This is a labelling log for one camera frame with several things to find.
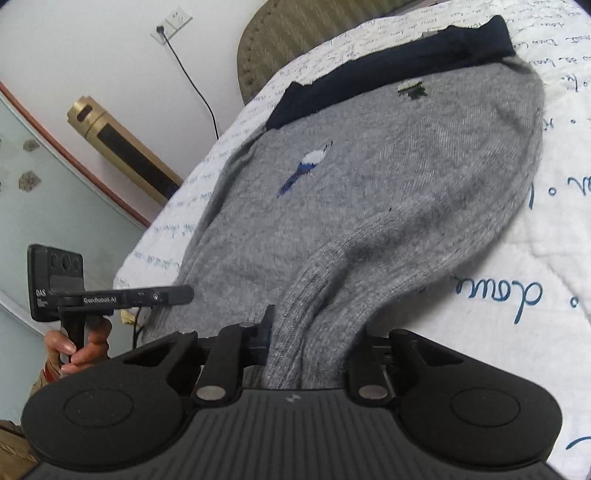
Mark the olive upholstered headboard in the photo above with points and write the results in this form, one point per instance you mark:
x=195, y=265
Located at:
x=295, y=32

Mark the person's left hand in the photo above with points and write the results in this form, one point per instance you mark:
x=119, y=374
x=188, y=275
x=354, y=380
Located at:
x=94, y=350

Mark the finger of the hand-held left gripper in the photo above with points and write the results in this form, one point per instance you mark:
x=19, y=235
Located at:
x=171, y=295

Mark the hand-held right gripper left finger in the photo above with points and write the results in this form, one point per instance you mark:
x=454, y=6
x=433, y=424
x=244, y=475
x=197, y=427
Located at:
x=263, y=341

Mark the gold tower fan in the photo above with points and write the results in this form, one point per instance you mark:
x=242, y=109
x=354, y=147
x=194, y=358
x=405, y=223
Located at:
x=124, y=147

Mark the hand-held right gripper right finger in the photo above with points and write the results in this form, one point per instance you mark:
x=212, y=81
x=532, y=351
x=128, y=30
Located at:
x=369, y=369

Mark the grey sweater with navy sleeves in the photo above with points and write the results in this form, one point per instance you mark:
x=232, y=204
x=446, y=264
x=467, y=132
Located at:
x=369, y=184

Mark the white wall socket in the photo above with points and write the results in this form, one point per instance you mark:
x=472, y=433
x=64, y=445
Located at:
x=174, y=21

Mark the white script printed quilt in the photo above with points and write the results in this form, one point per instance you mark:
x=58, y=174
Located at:
x=531, y=277

